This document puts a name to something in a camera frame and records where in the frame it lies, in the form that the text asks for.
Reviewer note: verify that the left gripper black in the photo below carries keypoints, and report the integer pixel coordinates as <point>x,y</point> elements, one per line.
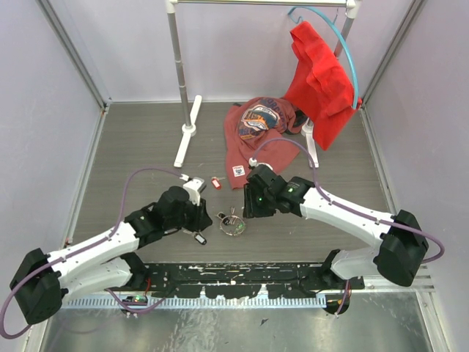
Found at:
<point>202,220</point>

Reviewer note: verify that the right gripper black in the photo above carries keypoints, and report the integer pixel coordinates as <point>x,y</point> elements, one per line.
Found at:
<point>250,210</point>

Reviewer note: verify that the key with black tag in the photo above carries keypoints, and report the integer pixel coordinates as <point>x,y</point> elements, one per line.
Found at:
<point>197,236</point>

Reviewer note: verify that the key with green tag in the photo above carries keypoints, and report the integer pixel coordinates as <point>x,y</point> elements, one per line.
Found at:
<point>240,227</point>

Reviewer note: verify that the large metal keyring with clips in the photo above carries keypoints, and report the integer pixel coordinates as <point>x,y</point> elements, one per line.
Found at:
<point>228,221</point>

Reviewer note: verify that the key with red tag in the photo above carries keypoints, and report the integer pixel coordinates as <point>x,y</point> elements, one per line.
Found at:
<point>216,182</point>

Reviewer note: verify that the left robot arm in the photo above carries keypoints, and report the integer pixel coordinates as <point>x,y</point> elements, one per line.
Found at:
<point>44,282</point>

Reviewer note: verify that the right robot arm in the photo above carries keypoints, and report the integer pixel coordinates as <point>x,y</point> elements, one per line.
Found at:
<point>395,247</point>

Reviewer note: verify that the faded red t-shirt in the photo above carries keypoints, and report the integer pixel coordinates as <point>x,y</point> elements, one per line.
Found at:
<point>252,130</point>

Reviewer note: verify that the bright red shirt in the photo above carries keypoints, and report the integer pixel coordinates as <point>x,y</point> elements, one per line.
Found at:
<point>320,87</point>

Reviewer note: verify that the blue clothes hanger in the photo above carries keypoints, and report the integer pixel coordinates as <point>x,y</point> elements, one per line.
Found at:
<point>341,46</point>

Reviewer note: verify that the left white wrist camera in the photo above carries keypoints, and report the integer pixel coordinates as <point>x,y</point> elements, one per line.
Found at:
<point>194,186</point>

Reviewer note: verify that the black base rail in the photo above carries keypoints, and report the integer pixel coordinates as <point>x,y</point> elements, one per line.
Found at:
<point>234,280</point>

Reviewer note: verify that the white cable duct strip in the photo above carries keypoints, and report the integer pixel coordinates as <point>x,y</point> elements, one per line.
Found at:
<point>259,302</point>

